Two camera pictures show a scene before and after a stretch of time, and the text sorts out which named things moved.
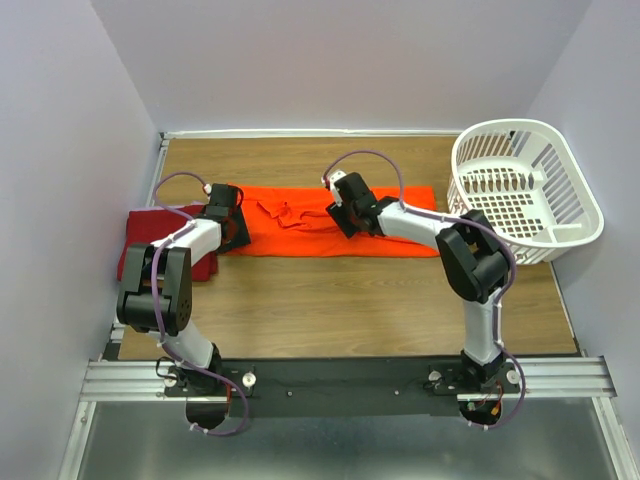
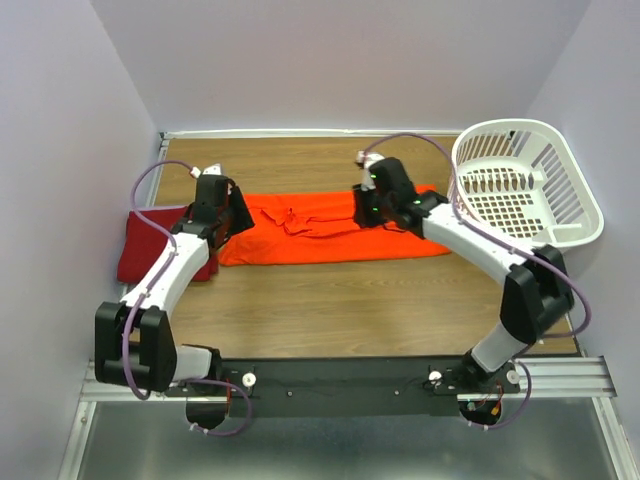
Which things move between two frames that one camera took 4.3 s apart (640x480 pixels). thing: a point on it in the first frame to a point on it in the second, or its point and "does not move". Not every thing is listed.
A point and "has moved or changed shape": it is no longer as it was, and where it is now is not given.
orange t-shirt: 293,220 has moved or changed shape
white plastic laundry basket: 527,178 does not move
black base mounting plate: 356,387 does not move
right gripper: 337,213 to 361,215
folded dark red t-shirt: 149,225 does not move
